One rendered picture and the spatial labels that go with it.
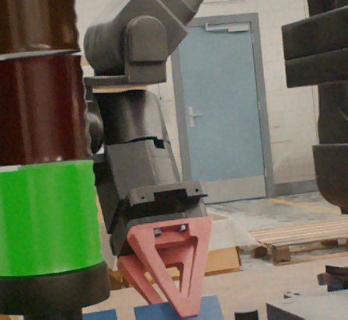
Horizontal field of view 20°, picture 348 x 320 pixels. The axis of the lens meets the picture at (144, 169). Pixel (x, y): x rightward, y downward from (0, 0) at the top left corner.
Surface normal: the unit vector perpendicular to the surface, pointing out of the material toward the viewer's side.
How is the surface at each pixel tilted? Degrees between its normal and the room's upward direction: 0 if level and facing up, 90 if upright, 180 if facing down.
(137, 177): 60
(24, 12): 76
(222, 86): 90
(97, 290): 90
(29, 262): 104
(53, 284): 90
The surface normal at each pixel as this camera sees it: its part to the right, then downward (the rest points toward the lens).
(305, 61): -0.96, 0.11
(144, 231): 0.25, -0.13
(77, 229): 0.61, -0.27
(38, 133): 0.21, 0.27
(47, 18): 0.55, 0.23
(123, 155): 0.17, -0.47
